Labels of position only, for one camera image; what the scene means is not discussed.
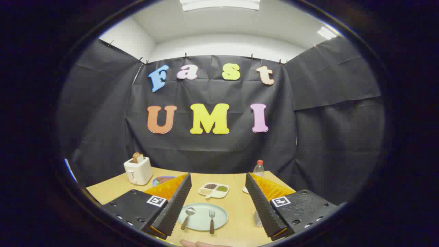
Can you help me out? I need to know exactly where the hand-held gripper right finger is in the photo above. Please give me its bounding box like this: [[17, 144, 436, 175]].
[[245, 172, 340, 241]]

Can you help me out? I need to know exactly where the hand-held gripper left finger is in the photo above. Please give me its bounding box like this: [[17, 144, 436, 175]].
[[101, 173, 192, 240]]

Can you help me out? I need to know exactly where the metal spoon wooden handle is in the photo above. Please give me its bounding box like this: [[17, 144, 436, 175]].
[[180, 207, 195, 230]]

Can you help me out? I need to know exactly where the light green plate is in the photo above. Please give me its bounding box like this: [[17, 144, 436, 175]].
[[177, 203, 228, 231]]

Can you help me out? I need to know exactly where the blue plate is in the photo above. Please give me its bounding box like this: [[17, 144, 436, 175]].
[[152, 176, 176, 187]]

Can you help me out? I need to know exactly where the white divided dish with beans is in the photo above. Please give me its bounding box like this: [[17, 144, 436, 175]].
[[198, 183, 230, 199]]

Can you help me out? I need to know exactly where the white toaster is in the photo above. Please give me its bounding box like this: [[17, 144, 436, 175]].
[[123, 157, 153, 186]]

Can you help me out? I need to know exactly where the black backdrop cloth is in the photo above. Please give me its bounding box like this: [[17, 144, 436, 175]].
[[57, 36, 386, 206]]

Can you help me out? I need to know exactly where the small ceiling light panel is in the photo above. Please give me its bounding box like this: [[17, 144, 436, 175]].
[[317, 26, 337, 40]]

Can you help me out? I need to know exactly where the long ceiling light panel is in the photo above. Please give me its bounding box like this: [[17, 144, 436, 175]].
[[179, 0, 261, 12]]

